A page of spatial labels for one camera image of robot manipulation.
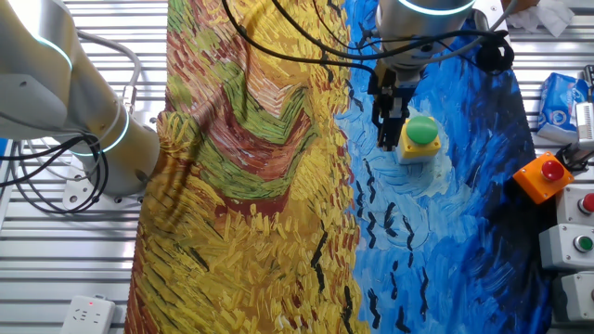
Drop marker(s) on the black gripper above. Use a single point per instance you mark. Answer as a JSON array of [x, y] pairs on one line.
[[387, 93]]

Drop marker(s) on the yellow box green push button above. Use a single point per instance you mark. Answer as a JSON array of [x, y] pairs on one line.
[[422, 130]]

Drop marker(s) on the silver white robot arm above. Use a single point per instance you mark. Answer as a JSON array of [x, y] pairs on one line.
[[46, 83]]

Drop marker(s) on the orange box red button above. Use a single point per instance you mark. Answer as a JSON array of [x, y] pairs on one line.
[[533, 183]]

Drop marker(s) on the grey box red button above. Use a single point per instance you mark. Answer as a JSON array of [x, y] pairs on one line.
[[568, 206], [573, 297]]

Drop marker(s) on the grey box green button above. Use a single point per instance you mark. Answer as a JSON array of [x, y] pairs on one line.
[[557, 248]]

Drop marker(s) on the Van Gogh print cloth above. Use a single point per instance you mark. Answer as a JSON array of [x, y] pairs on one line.
[[255, 232]]

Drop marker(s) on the blue tissue pack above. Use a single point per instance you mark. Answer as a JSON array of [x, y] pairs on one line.
[[557, 106]]

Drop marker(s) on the white crumpled tissue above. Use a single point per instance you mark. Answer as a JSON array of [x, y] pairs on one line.
[[547, 16]]

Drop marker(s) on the white power strip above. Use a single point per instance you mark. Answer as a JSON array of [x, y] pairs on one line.
[[86, 317]]

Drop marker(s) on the silver sensor on black mount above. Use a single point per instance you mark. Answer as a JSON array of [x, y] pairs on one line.
[[573, 158]]

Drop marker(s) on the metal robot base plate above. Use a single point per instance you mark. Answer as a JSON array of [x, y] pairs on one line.
[[74, 195]]

